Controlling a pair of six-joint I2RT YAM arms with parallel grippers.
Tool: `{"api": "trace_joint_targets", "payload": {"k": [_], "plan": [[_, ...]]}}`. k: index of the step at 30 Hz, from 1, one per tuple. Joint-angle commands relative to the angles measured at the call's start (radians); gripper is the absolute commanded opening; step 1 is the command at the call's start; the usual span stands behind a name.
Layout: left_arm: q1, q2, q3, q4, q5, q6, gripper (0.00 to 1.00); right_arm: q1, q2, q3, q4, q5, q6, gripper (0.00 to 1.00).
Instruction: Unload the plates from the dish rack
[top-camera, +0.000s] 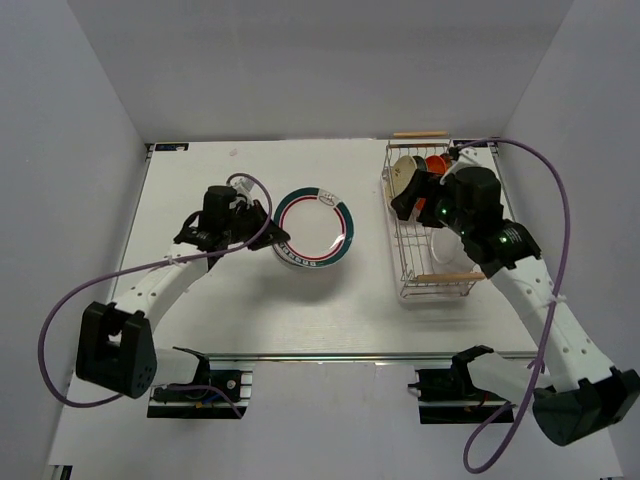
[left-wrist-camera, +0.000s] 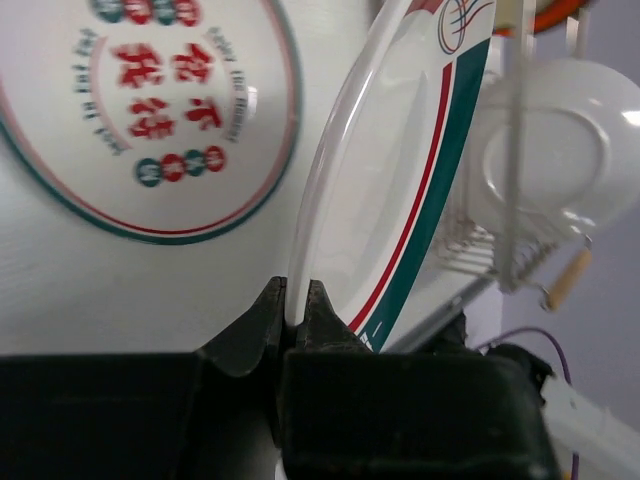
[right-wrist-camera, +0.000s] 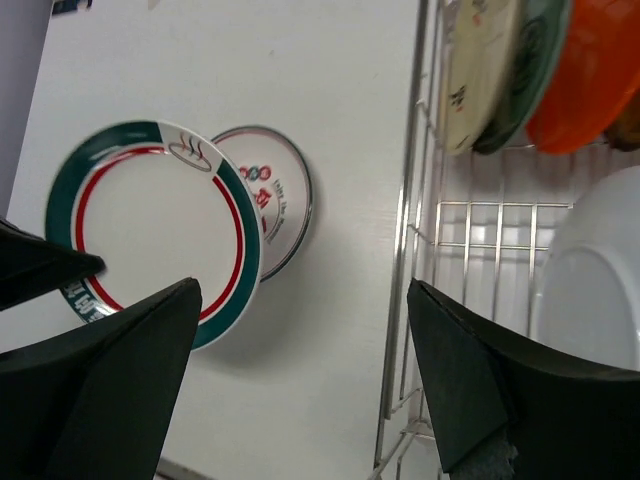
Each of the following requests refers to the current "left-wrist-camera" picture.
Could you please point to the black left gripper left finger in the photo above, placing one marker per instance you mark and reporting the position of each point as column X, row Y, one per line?
column 204, row 414

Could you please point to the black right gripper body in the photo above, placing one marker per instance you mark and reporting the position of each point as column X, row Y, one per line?
column 452, row 340

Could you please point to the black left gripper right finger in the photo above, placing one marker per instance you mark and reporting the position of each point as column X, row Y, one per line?
column 349, row 413

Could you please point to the white plate green red rim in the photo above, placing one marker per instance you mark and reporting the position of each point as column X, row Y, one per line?
column 386, row 162

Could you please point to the white plate red chinese characters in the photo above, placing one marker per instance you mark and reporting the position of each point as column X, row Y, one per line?
column 164, row 122

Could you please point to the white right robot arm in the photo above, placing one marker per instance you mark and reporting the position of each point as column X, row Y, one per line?
column 590, row 441

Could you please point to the plain white bowl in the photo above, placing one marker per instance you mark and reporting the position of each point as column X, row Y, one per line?
column 581, row 158

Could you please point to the orange plate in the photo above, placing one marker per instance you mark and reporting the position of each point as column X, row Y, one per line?
column 549, row 14

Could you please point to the white wire dish rack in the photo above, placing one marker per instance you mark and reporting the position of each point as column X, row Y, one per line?
column 465, row 260

